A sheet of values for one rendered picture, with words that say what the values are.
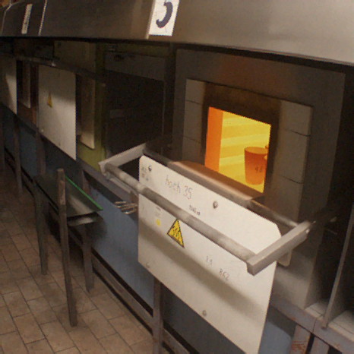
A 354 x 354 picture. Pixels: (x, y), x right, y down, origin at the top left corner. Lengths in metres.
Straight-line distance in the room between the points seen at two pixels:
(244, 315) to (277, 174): 0.37
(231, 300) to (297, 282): 0.18
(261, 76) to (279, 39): 0.46
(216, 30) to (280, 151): 0.41
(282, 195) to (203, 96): 0.40
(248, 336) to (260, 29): 0.77
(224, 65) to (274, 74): 0.19
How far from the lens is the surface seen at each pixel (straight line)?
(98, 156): 2.01
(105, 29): 1.14
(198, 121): 1.28
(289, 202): 1.06
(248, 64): 1.13
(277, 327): 1.34
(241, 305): 1.10
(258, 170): 1.29
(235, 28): 0.71
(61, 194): 1.96
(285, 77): 1.04
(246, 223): 1.00
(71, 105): 1.94
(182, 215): 1.00
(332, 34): 0.58
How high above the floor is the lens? 1.52
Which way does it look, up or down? 18 degrees down
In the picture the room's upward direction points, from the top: 3 degrees clockwise
